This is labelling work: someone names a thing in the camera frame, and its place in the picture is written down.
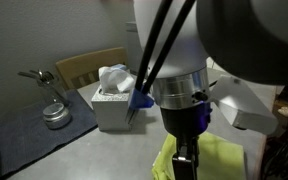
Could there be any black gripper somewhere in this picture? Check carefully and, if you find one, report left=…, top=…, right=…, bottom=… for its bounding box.
left=160, top=102, right=214, bottom=180

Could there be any yellow-green microfibre cloth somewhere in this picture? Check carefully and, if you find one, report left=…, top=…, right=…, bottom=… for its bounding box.
left=151, top=131, right=247, bottom=180

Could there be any grey tissue box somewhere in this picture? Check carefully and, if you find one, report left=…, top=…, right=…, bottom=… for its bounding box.
left=90, top=87, right=134, bottom=132

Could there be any white tissue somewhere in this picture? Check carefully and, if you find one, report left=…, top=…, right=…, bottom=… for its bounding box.
left=98, top=63, right=136, bottom=95

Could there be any wooden chair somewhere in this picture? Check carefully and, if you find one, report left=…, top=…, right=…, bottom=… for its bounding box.
left=55, top=46, right=128, bottom=91

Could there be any round metal tin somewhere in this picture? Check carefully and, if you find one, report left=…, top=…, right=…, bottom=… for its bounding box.
left=42, top=102, right=73, bottom=131

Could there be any glass jar with cutlery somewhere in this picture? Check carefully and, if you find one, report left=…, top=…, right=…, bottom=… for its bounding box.
left=17, top=69, right=70, bottom=108

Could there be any dark blue placemat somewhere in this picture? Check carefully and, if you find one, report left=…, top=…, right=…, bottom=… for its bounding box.
left=0, top=89, right=99, bottom=178

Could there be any blue cable clip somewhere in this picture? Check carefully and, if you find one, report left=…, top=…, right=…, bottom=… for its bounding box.
left=129, top=88, right=155, bottom=111

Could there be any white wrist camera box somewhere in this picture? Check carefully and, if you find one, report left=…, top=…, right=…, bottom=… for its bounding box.
left=209, top=75, right=279, bottom=136

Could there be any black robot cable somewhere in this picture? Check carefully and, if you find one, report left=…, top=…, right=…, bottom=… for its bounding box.
left=134, top=0, right=197, bottom=95

